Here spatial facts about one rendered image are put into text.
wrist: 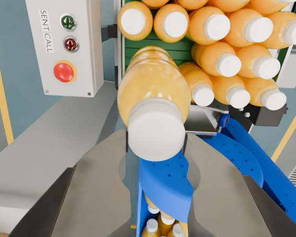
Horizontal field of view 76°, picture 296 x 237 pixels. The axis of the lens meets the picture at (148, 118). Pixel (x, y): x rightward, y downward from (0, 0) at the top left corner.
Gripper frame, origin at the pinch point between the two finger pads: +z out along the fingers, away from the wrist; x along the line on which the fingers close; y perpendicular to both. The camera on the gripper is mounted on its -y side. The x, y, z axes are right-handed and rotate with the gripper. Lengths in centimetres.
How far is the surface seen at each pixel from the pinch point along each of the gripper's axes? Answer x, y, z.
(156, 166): 2.4, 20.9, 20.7
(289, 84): 46, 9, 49
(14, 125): -114, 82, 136
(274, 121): 35, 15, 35
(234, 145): 23.5, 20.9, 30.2
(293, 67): 45, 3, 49
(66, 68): -15.4, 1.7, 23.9
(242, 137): 63, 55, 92
